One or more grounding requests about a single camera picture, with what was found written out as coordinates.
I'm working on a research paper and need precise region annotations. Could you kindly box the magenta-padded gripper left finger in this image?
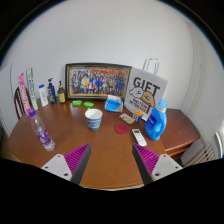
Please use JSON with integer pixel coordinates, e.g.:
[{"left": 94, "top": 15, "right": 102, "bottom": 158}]
[{"left": 40, "top": 143, "right": 92, "bottom": 185}]

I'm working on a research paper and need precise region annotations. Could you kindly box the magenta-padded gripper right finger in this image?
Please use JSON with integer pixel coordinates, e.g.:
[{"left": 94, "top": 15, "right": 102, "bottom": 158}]
[{"left": 132, "top": 142, "right": 184, "bottom": 186}]

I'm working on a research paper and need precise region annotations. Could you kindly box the clear purple-capped water bottle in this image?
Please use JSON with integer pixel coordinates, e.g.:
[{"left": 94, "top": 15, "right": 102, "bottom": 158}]
[{"left": 28, "top": 109, "right": 56, "bottom": 152}]

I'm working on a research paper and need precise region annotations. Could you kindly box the white remote control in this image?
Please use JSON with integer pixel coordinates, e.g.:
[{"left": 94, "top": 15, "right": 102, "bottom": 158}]
[{"left": 131, "top": 128, "right": 148, "bottom": 147}]

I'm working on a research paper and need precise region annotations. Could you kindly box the white radiator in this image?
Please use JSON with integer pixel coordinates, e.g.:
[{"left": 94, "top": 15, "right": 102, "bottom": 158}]
[{"left": 182, "top": 143, "right": 217, "bottom": 168}]

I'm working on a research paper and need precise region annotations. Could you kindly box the brown wooden side table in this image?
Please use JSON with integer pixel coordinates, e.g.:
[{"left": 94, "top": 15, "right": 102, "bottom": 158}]
[{"left": 160, "top": 108, "right": 201, "bottom": 158}]

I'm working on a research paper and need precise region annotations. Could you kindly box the blue detergent bottle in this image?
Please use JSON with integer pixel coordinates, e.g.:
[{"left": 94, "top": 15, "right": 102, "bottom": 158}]
[{"left": 143, "top": 98, "right": 169, "bottom": 141}]

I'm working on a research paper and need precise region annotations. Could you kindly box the flat round red coaster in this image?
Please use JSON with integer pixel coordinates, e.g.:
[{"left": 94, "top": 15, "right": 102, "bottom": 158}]
[{"left": 114, "top": 123, "right": 130, "bottom": 136}]

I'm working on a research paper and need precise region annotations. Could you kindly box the blue patterned paper cup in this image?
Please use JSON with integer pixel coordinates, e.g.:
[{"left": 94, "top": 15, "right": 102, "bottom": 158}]
[{"left": 84, "top": 108, "right": 104, "bottom": 132}]

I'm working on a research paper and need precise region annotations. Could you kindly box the small snack packet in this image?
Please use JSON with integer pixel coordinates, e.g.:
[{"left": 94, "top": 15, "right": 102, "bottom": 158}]
[{"left": 119, "top": 112, "right": 136, "bottom": 125}]

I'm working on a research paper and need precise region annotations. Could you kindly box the amber pump bottle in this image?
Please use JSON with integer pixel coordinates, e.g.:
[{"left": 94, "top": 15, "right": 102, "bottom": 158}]
[{"left": 57, "top": 80, "right": 67, "bottom": 104}]

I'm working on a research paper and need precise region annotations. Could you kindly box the white blue-capped bottle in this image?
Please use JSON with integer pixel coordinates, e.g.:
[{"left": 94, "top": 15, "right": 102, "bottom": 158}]
[{"left": 38, "top": 83, "right": 50, "bottom": 108}]

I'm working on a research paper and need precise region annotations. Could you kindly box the dark blue pump bottle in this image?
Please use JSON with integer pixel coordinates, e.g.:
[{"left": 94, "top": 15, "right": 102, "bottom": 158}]
[{"left": 46, "top": 77, "right": 58, "bottom": 105}]

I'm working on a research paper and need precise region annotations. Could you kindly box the brown wooden chair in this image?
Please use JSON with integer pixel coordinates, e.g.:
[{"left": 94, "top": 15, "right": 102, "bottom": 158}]
[{"left": 13, "top": 86, "right": 28, "bottom": 120}]

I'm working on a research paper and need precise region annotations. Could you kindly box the blue tissue pack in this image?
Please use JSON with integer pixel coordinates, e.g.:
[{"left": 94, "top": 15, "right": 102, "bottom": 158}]
[{"left": 104, "top": 94, "right": 124, "bottom": 114}]

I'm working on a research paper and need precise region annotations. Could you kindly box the white paper gift bag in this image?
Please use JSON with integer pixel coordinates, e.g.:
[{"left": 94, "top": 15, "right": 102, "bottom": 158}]
[{"left": 123, "top": 58, "right": 169, "bottom": 113}]

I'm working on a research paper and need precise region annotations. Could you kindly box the framed group picture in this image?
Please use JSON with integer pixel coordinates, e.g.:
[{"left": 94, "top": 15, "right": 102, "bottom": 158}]
[{"left": 64, "top": 62, "right": 133, "bottom": 102}]

